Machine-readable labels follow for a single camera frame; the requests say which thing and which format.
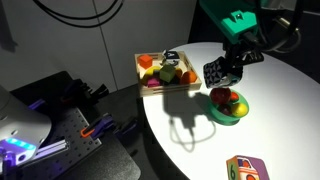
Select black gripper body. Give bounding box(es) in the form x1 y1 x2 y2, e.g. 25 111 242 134
223 39 265 68

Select white robot base blue light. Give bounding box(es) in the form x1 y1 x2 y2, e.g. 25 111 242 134
0 87 53 174

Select small black white letter block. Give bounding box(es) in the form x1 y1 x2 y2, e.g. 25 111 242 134
161 49 181 66

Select wooden tray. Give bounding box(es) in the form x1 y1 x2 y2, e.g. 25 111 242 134
134 50 203 98

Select colourful number soft block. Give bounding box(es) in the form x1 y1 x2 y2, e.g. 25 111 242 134
225 155 270 180

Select small red toy fruit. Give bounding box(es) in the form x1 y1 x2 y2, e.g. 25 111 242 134
229 91 240 103

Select red toy apple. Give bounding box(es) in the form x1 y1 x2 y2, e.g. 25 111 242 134
209 87 232 105

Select yellow toy lemon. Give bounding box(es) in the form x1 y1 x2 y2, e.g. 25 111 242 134
231 102 249 118

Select dark red toy plum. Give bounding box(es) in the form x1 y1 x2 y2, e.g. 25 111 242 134
219 103 234 117

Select orange toy ball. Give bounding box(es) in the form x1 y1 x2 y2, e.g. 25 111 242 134
180 70 198 85

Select green bowl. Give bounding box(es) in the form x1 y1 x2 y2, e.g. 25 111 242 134
208 88 250 127

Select lime green cube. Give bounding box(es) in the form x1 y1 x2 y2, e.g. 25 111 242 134
159 64 177 83

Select magenta cube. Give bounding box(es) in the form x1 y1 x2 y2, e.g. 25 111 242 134
147 77 161 88

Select yellow toy banana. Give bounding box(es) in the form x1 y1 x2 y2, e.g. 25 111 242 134
141 65 163 86

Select orange-red cube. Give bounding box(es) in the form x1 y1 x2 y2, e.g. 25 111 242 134
138 54 154 70

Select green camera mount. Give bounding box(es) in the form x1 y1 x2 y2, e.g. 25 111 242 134
199 0 260 45

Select thick black cable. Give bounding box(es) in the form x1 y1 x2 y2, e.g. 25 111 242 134
244 0 305 53

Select thin black cable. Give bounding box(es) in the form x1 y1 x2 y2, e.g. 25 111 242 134
39 0 125 29
32 0 118 20

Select aluminium rail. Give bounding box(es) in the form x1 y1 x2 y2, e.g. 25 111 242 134
28 98 47 112
33 139 69 161

